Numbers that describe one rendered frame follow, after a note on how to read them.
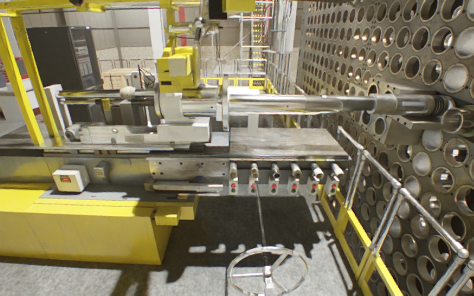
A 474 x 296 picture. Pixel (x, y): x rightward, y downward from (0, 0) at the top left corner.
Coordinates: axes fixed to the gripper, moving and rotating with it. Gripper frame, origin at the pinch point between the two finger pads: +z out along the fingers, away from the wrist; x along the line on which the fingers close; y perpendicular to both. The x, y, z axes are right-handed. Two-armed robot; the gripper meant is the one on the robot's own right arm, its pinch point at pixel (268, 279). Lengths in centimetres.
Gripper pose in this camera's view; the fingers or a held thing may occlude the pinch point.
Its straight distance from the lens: 124.3
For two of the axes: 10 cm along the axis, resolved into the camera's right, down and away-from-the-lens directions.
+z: 0.0, -4.5, 8.9
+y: 10.0, -0.8, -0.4
